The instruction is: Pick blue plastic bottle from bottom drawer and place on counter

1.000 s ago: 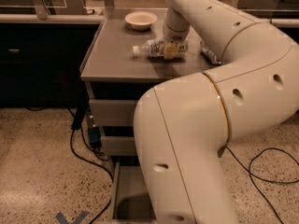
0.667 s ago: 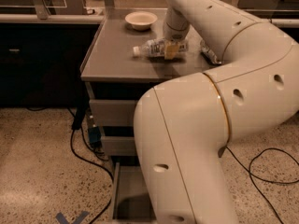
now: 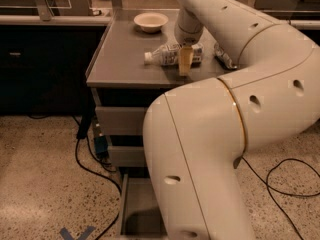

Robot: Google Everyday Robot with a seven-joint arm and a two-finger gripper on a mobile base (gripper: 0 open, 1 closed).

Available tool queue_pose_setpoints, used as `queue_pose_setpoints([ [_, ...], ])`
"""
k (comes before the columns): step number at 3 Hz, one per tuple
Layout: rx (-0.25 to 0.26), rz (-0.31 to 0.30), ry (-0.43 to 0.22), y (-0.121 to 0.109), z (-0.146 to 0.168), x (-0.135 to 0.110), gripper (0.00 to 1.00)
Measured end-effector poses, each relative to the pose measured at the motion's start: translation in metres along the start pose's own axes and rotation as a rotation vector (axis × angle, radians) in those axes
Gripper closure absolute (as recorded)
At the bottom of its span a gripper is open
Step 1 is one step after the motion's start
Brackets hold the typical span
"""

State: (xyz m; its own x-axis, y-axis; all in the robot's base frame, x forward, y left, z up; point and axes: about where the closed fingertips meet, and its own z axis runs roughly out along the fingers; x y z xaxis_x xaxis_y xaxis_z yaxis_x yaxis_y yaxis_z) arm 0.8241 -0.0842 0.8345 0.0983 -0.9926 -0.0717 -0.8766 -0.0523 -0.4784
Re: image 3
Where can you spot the white horizontal rail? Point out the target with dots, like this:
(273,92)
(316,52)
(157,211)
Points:
(57,20)

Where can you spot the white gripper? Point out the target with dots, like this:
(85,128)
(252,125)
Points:
(186,36)

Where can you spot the crushed silver soda can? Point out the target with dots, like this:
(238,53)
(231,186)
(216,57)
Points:
(223,57)

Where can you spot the grey middle drawer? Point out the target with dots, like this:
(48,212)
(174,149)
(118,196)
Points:
(127,156)

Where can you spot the clear plastic water bottle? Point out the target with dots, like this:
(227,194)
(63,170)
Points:
(167,55)

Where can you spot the blue power box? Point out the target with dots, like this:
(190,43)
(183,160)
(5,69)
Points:
(100,142)

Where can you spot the grey drawer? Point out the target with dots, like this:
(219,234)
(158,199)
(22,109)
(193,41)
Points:
(121,120)
(139,217)
(127,156)

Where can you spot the grey drawer cabinet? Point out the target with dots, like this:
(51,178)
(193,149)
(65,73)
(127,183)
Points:
(119,77)

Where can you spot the white ceramic bowl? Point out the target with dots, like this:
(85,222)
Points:
(151,22)

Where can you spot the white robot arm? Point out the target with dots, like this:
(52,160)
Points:
(194,135)

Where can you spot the dark low cabinet left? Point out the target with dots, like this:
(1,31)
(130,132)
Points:
(42,68)

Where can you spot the grey bottom drawer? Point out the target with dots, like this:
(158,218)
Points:
(139,217)

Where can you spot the grey top drawer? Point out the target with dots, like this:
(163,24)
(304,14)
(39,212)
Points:
(121,120)

